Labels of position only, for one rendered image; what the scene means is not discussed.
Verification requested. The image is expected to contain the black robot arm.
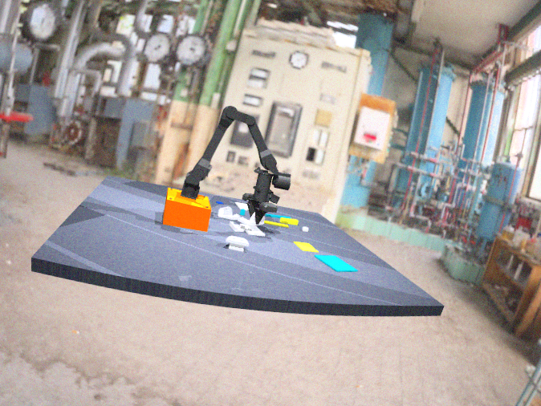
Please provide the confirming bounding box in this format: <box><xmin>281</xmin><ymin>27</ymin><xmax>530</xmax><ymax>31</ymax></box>
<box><xmin>181</xmin><ymin>106</ymin><xmax>291</xmax><ymax>200</ymax></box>

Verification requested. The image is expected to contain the white curved plate with holes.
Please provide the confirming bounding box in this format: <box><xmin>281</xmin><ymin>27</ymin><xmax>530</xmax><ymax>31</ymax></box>
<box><xmin>229</xmin><ymin>221</ymin><xmax>245</xmax><ymax>232</ymax></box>

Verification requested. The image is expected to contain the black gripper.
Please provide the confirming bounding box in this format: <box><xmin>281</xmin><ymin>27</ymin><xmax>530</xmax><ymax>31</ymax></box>
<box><xmin>242</xmin><ymin>185</ymin><xmax>278</xmax><ymax>225</ymax></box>

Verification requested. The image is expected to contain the white housing plate with two round holes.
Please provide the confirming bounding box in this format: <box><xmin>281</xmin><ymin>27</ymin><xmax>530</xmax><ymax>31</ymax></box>
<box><xmin>226</xmin><ymin>237</ymin><xmax>249</xmax><ymax>246</ymax></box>

